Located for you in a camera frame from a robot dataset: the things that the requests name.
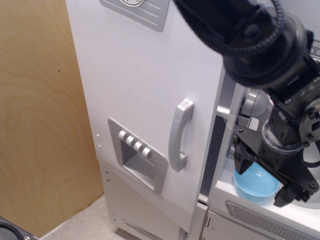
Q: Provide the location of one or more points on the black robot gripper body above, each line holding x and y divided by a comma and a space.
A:
292, 126

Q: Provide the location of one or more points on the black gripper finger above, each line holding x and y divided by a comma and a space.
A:
244, 157
289, 193

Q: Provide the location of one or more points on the white toy fridge door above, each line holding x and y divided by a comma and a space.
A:
137, 77

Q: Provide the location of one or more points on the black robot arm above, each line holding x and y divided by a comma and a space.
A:
267, 48

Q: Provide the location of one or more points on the grey robot base corner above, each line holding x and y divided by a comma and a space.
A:
9, 231

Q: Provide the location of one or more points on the white lower fridge door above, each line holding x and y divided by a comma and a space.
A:
131, 212

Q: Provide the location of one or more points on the silver top fridge plaque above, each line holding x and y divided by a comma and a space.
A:
150, 13

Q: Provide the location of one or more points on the light blue plastic bowl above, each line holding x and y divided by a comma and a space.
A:
255, 184

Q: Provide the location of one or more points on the silver toy sink basin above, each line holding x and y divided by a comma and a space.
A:
311, 154

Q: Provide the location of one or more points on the silver toy telephone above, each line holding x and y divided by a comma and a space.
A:
250, 109

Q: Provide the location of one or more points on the silver oven vent panel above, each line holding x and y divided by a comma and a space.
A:
266, 224

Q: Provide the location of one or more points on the brass cabinet hinge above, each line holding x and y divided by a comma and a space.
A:
207, 222

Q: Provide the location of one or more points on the silver ice dispenser panel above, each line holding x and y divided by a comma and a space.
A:
137, 157

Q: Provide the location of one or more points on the white toy microwave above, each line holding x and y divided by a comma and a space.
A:
314, 17

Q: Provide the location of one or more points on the plywood board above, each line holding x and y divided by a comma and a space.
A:
48, 166

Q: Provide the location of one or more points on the silver upper door handle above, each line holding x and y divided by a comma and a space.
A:
182, 116

